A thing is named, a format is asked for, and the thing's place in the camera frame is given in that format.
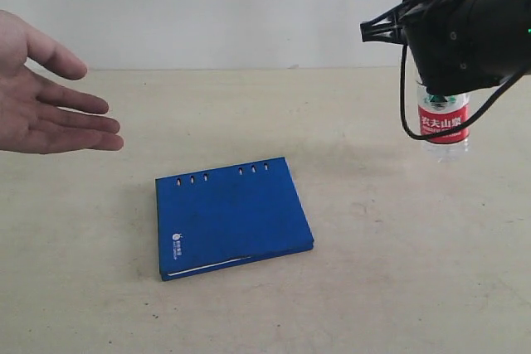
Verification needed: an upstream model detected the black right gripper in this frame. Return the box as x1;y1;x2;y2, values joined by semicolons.
360;0;504;96

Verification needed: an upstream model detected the clear water bottle red label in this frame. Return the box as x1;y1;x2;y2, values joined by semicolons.
417;79;470;162

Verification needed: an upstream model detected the blue ring-binder notebook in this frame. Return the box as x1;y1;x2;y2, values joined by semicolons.
155;157;314;281

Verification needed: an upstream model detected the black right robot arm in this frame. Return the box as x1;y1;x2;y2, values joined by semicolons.
360;0;530;96

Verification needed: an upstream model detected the person's open hand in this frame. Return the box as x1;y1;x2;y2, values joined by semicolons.
1;11;124;154

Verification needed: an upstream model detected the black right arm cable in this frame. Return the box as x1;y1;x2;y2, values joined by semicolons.
379;0;531;142

